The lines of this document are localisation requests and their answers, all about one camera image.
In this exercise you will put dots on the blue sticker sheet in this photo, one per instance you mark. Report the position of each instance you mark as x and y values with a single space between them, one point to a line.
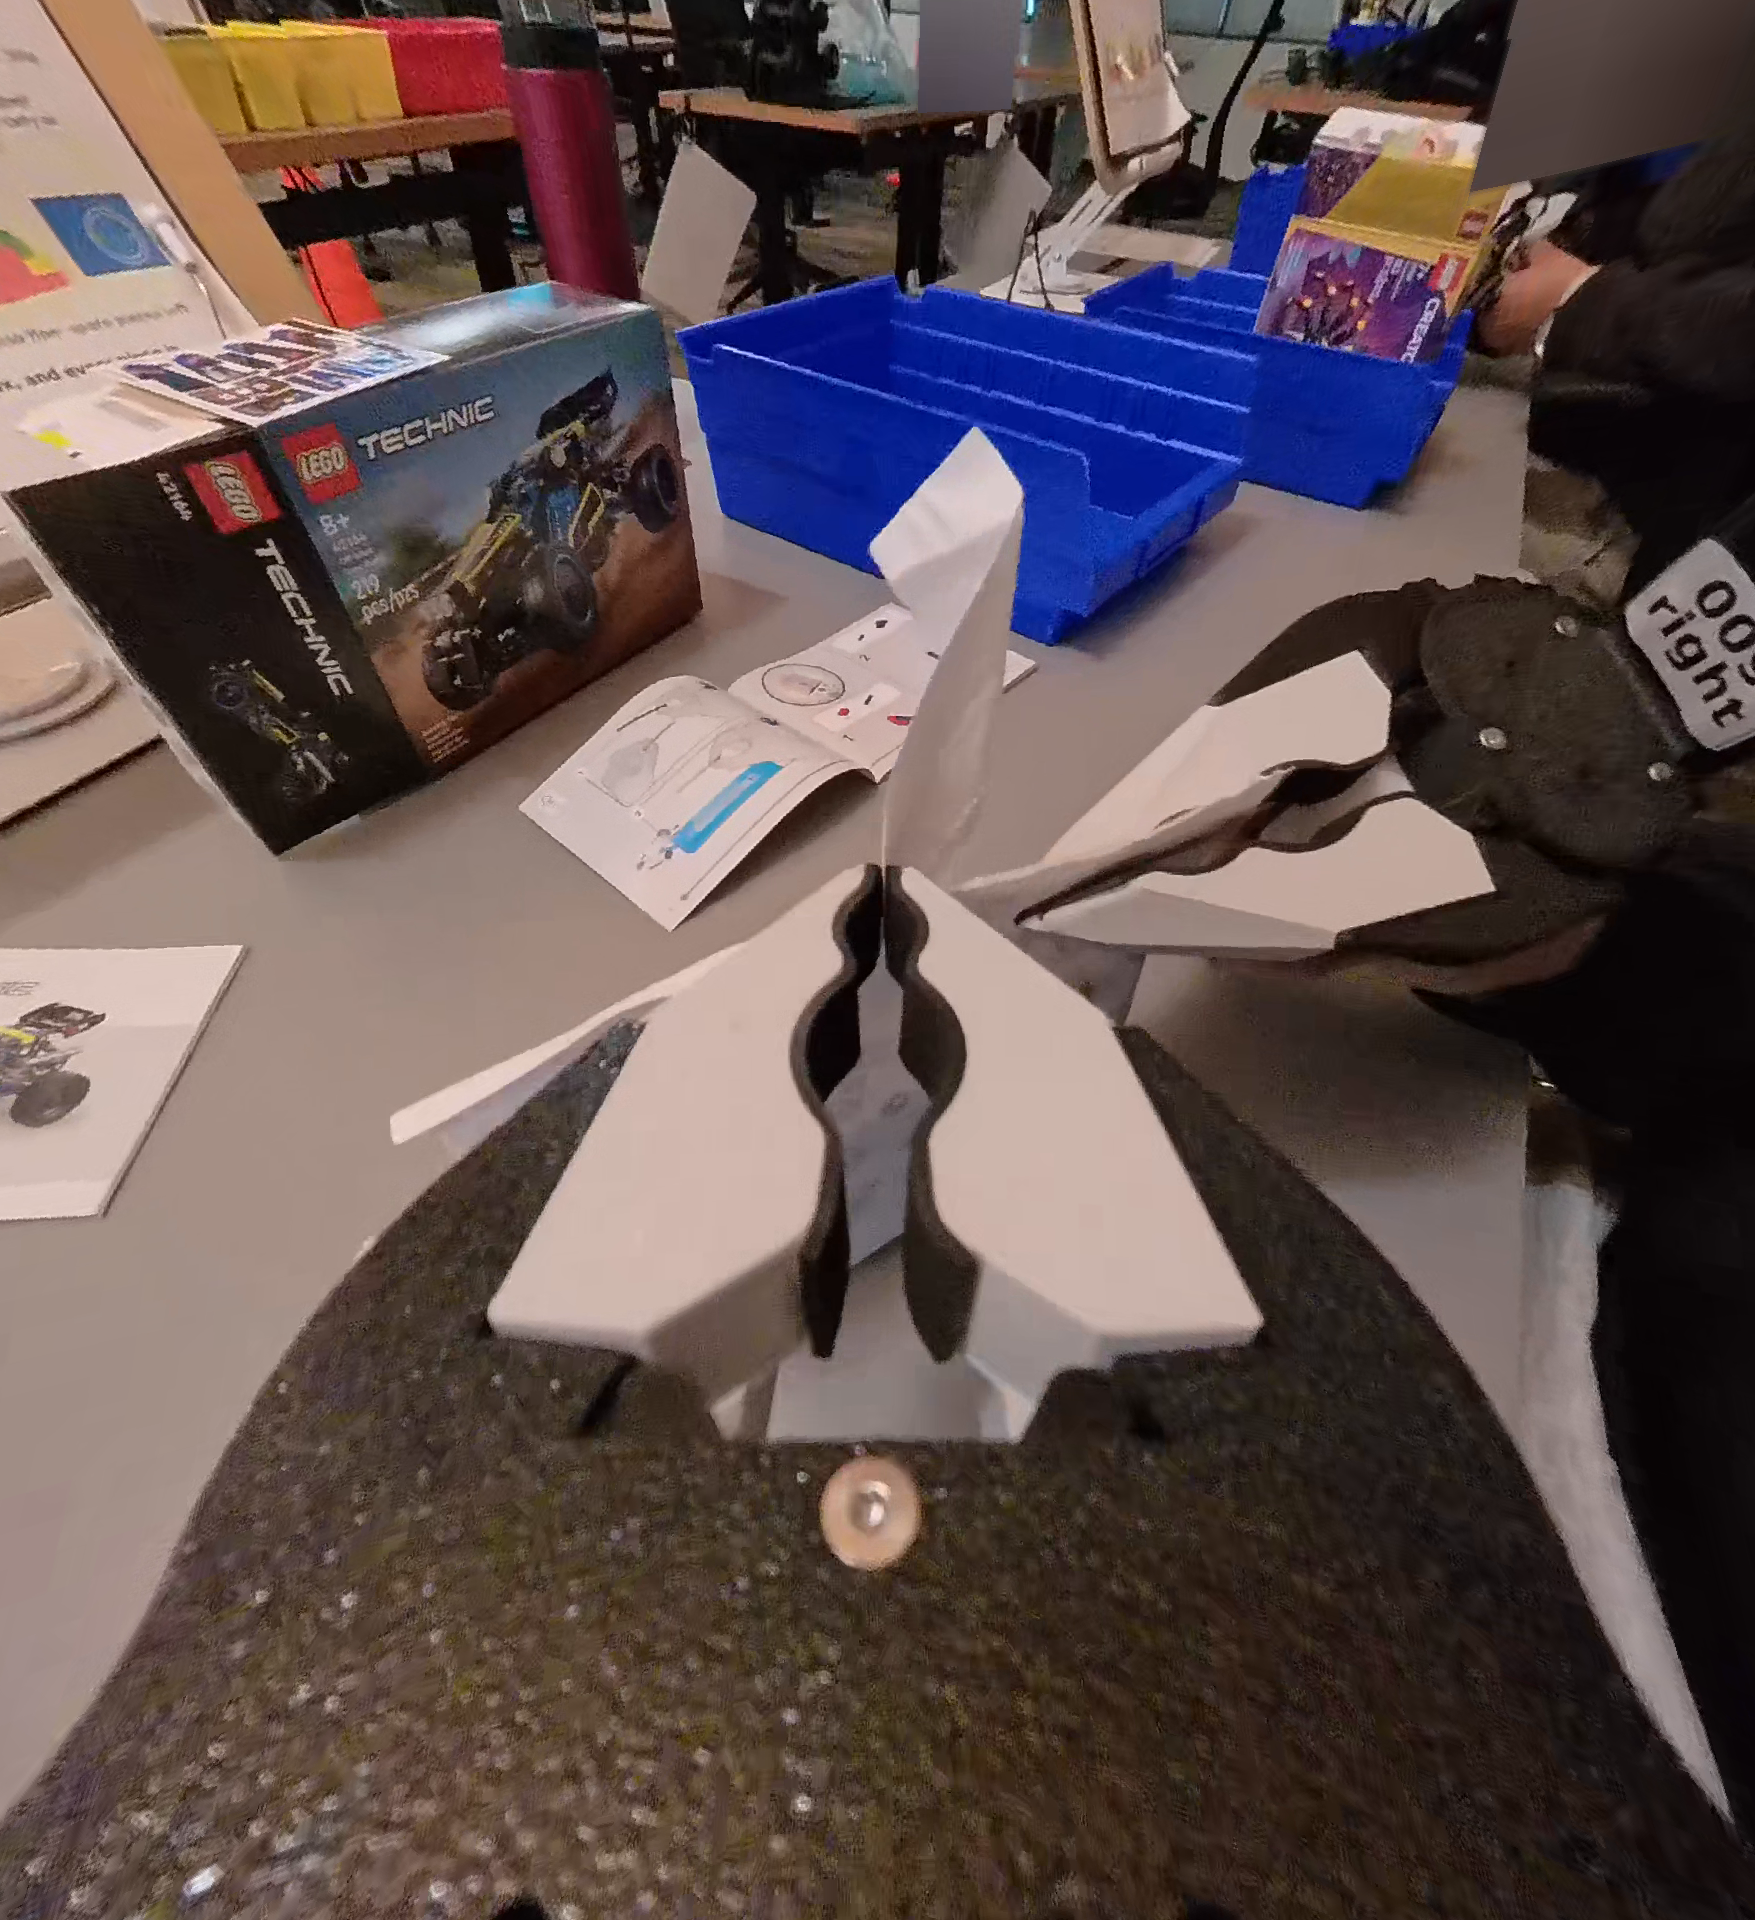
262 376

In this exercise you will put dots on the red storage bin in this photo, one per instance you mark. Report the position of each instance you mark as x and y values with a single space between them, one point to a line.
443 68

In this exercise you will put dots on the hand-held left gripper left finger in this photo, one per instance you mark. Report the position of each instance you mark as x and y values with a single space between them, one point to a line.
666 1201

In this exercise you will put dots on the red plastic piece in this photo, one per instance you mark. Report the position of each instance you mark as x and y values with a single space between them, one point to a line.
345 285

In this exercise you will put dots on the blue plastic bin with dividers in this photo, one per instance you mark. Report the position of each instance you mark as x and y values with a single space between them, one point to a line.
877 436

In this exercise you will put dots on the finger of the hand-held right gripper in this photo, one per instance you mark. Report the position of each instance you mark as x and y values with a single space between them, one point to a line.
1342 892
1267 720

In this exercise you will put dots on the instruction booklet with car cover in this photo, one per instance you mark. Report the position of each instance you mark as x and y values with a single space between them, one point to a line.
141 1140
638 810

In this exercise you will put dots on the white tablet stand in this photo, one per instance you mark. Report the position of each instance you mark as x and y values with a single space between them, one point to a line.
1101 241

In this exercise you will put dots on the dark frame office desk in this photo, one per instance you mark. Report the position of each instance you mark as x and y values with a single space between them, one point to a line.
847 114

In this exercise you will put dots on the yellow toy set box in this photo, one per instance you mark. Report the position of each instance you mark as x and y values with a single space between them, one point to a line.
1403 188

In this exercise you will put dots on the wooden background table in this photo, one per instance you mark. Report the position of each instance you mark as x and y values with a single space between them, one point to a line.
368 138

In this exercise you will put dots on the yellow storage bin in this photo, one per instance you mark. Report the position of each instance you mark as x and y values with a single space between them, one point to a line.
380 75
268 83
203 83
330 79

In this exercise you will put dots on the hanging white paper sheet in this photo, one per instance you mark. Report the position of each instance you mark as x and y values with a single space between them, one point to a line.
1001 211
696 224

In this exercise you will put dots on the person's right forearm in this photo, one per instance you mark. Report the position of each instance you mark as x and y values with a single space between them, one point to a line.
1718 974

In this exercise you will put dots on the another person's forearm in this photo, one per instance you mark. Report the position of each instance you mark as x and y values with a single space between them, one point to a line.
1718 301

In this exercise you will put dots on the printed instruction poster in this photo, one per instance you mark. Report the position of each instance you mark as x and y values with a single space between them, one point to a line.
7 150

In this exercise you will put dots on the white printed paper bag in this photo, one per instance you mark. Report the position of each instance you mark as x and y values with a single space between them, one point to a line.
953 629

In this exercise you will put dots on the small display board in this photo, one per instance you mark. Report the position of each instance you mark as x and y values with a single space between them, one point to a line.
1125 75

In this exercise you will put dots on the person's black jacket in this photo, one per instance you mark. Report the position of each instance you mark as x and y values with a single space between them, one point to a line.
1748 1502

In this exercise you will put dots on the magenta drinking bottle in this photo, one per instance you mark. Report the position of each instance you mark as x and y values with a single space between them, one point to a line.
569 180

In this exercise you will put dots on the wooden display board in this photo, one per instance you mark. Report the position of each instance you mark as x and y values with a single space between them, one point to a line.
171 135

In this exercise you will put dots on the purple toy set box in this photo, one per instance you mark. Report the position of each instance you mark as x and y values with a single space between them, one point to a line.
1342 301

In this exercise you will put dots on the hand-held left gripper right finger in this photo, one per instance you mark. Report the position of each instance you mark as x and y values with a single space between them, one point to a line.
1088 1201

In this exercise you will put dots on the black toy car set box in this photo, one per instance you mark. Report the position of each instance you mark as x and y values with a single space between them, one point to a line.
171 705

